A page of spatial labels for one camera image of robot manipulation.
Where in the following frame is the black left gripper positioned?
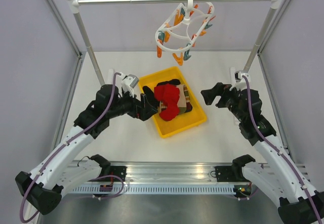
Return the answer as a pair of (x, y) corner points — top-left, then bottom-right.
(107, 87), (157, 121)

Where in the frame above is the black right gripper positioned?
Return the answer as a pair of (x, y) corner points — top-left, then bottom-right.
(200, 82), (246, 122)

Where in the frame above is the striped beige maroon sock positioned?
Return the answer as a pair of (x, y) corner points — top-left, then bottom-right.
(176, 84), (193, 115)

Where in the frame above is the red sock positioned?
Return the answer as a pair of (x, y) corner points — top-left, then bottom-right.
(159, 101), (180, 121)
(154, 84), (180, 104)

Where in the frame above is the black sock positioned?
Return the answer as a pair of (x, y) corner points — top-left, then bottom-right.
(142, 86), (159, 108)
(156, 78), (181, 86)

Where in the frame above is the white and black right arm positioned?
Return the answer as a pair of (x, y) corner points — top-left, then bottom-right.
(200, 82), (323, 223)

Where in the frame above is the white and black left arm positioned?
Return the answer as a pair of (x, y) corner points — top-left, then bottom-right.
(15, 84), (158, 215)

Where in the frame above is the white round clip hanger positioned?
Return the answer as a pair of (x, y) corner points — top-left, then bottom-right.
(155, 0), (216, 66)

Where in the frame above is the yellow plastic tray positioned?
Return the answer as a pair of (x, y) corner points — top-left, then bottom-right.
(138, 66), (207, 138)

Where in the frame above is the silver clothes rack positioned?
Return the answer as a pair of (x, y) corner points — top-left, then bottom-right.
(66, 0), (283, 85)

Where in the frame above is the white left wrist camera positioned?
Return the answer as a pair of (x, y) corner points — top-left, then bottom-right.
(120, 73), (139, 98)

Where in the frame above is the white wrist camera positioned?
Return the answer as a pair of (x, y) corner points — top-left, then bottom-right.
(120, 73), (139, 98)
(230, 67), (251, 91)

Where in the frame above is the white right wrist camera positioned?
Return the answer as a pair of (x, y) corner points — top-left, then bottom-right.
(230, 67), (251, 91)

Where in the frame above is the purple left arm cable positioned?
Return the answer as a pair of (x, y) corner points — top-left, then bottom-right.
(19, 72), (125, 222)

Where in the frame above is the aluminium table edge rail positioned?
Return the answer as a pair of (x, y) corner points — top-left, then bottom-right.
(111, 161), (231, 185)

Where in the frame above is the white slotted cable duct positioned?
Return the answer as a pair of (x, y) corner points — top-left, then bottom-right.
(71, 184), (235, 195)

